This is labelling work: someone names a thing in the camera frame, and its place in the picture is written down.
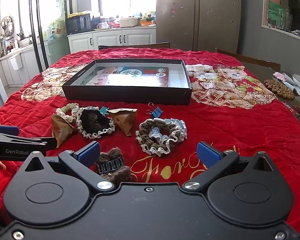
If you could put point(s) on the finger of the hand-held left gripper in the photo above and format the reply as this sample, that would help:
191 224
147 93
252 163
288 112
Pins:
20 141
5 130

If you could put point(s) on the red cloth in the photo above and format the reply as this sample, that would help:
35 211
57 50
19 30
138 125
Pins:
114 24

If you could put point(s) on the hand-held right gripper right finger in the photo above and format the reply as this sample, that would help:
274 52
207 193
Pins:
208 153

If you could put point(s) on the brown felt hair claw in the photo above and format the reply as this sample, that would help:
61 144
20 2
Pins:
112 166

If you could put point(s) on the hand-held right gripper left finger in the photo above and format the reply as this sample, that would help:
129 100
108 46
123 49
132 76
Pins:
88 152

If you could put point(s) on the green sign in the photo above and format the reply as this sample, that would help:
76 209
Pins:
273 13

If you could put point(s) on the dark blue binder clip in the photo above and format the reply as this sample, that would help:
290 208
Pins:
157 112

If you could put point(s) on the cream crochet scrunchie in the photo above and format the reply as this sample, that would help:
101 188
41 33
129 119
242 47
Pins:
66 111

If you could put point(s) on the red printed blanket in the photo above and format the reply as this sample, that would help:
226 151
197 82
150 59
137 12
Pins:
215 130

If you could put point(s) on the white wall shelf unit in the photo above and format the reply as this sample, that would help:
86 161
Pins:
275 31

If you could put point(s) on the white mug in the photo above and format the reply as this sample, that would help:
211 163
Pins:
101 25

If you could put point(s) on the white hanging bin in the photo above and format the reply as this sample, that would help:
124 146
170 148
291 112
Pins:
16 62

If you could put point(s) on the orange box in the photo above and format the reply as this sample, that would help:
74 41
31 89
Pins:
147 23

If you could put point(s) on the clear drinking glass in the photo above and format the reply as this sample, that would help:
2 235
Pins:
281 17
289 18

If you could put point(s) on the brown paper triangle packet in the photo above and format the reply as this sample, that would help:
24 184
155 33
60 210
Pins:
62 131
123 121

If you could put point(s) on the black scrunchie white lace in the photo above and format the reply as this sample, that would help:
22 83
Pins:
95 122

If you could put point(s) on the cream plastic basin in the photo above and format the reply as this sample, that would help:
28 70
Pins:
129 22

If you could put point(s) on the steel pot lids rack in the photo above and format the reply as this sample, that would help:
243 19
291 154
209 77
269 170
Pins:
8 26

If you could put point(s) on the black sliding door frame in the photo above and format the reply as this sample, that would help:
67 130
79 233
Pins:
36 30

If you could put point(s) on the dark wooden chair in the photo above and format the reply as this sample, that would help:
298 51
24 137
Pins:
250 60
135 45

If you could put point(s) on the light blue small binder clip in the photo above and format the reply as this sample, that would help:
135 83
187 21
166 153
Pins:
104 110

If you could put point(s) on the pink scalloped paper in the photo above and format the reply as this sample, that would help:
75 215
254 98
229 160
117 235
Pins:
280 76

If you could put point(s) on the black cardboard box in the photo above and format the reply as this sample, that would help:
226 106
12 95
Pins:
127 95

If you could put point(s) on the brown scrunchie cream lace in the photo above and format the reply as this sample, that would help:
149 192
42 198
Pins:
150 142

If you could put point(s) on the white kitchen cabinet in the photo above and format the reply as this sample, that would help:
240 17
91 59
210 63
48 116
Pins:
110 40

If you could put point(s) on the cartoon girl sticker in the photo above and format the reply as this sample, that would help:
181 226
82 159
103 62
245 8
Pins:
173 13

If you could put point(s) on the black microwave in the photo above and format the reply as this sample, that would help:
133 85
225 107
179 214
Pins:
78 24

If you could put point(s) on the steel refrigerator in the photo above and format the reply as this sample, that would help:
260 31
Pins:
197 12

